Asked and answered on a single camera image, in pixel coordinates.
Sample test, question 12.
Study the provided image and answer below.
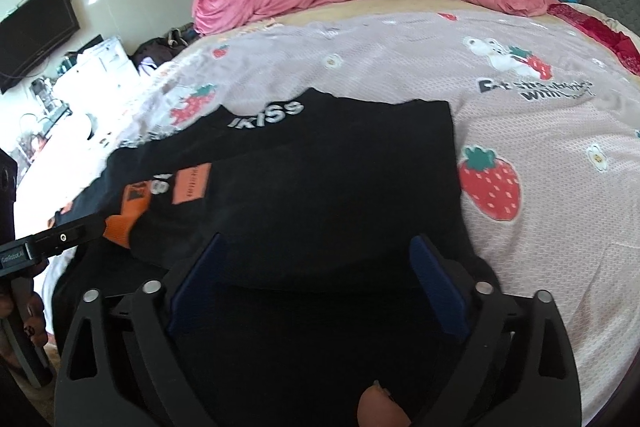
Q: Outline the person's left hand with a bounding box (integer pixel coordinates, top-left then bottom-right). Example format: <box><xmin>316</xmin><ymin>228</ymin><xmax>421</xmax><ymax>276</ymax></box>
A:
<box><xmin>0</xmin><ymin>291</ymin><xmax>50</xmax><ymax>370</ymax></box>

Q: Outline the black printed shirt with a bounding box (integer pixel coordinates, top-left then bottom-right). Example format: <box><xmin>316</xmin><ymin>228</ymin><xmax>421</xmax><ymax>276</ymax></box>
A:
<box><xmin>50</xmin><ymin>88</ymin><xmax>503</xmax><ymax>388</ymax></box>

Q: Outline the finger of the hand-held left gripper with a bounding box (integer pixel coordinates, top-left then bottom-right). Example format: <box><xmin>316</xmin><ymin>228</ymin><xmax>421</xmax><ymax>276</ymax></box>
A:
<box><xmin>27</xmin><ymin>216</ymin><xmax>109</xmax><ymax>259</ymax></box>

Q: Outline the red patterned pillow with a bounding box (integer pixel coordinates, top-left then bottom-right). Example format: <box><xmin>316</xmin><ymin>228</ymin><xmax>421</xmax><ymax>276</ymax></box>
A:
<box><xmin>547</xmin><ymin>2</ymin><xmax>640</xmax><ymax>75</ymax></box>

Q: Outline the pile of dark clothes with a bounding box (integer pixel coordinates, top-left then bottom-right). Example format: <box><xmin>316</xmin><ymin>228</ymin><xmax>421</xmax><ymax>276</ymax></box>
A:
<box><xmin>131</xmin><ymin>24</ymin><xmax>203</xmax><ymax>75</ymax></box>

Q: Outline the white drawer dresser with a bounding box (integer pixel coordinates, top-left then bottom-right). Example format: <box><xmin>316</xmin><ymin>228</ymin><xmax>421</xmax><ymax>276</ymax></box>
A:
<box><xmin>54</xmin><ymin>36</ymin><xmax>143</xmax><ymax>108</ymax></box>

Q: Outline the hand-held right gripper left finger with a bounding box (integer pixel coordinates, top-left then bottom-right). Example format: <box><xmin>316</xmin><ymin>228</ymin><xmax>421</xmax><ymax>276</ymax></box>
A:
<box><xmin>52</xmin><ymin>232</ymin><xmax>236</xmax><ymax>427</ymax></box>

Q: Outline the strawberry bear printed blanket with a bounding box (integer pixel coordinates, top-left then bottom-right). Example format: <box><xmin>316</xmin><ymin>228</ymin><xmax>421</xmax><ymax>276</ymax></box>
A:
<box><xmin>42</xmin><ymin>9</ymin><xmax>640</xmax><ymax>418</ymax></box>

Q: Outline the beige bed sheet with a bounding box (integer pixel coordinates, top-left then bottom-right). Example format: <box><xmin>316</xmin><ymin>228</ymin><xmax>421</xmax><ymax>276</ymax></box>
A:
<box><xmin>200</xmin><ymin>0</ymin><xmax>626</xmax><ymax>42</ymax></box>

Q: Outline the black flat television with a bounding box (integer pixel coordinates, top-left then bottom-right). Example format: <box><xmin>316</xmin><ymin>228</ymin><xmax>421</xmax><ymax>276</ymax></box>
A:
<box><xmin>0</xmin><ymin>0</ymin><xmax>82</xmax><ymax>95</ymax></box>

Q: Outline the person's right hand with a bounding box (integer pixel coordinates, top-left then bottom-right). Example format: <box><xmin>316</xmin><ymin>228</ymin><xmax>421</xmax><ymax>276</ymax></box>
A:
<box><xmin>359</xmin><ymin>383</ymin><xmax>413</xmax><ymax>427</ymax></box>

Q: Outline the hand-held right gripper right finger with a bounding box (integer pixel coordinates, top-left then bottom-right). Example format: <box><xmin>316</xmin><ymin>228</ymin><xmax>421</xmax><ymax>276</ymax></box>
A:
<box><xmin>407</xmin><ymin>233</ymin><xmax>583</xmax><ymax>427</ymax></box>

